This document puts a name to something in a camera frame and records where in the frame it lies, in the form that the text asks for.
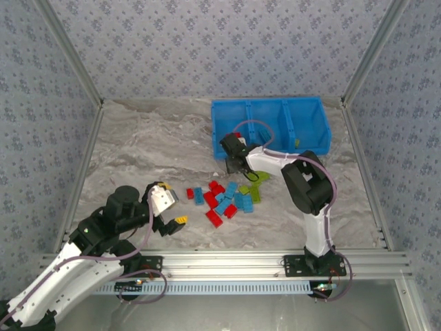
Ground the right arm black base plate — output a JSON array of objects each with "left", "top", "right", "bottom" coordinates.
[{"left": 283, "top": 254, "right": 347, "bottom": 278}]

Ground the aluminium corner post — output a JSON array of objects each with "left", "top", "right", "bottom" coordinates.
[
  {"left": 340, "top": 0, "right": 411, "bottom": 104},
  {"left": 36, "top": 0, "right": 105, "bottom": 106}
]

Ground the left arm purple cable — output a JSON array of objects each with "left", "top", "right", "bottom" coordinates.
[{"left": 0, "top": 188, "right": 169, "bottom": 323}]

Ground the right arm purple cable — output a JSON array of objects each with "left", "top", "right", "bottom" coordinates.
[{"left": 232, "top": 119, "right": 355, "bottom": 303}]

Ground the blue three-compartment bin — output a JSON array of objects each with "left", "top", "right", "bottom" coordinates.
[{"left": 210, "top": 96, "right": 332, "bottom": 161}]

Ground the slotted cable duct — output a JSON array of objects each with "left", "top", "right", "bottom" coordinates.
[{"left": 92, "top": 281, "right": 315, "bottom": 296}]

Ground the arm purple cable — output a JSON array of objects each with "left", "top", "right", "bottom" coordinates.
[
  {"left": 232, "top": 119, "right": 355, "bottom": 303},
  {"left": 0, "top": 188, "right": 169, "bottom": 323}
]

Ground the aluminium side rail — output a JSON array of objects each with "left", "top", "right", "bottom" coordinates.
[
  {"left": 340, "top": 99, "right": 394, "bottom": 251},
  {"left": 53, "top": 101, "right": 105, "bottom": 254}
]

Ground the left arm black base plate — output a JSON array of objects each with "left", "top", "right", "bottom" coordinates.
[{"left": 122, "top": 255, "right": 163, "bottom": 278}]

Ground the aluminium cross rail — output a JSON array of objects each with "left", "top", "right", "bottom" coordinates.
[{"left": 39, "top": 250, "right": 413, "bottom": 281}]

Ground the aluminium frame leg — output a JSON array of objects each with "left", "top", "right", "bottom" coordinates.
[{"left": 394, "top": 278, "right": 432, "bottom": 331}]

